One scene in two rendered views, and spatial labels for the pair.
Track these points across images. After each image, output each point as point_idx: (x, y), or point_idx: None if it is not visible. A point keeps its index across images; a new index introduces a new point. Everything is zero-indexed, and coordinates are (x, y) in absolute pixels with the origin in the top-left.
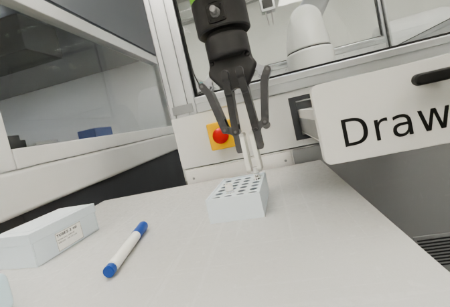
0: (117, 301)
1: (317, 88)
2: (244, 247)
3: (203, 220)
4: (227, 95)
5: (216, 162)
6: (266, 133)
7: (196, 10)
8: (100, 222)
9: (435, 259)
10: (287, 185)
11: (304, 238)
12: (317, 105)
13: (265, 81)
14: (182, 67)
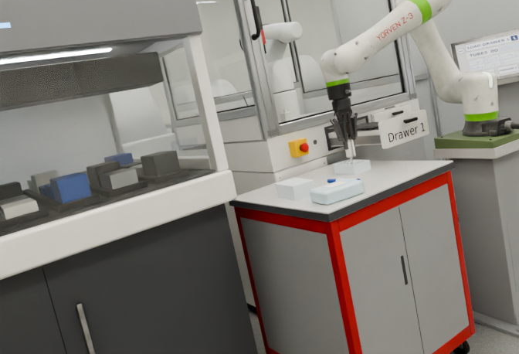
0: (375, 180)
1: (382, 123)
2: (383, 171)
3: (348, 175)
4: (344, 124)
5: (291, 166)
6: (315, 147)
7: (337, 88)
8: None
9: None
10: None
11: (395, 166)
12: (382, 128)
13: (356, 119)
14: (273, 105)
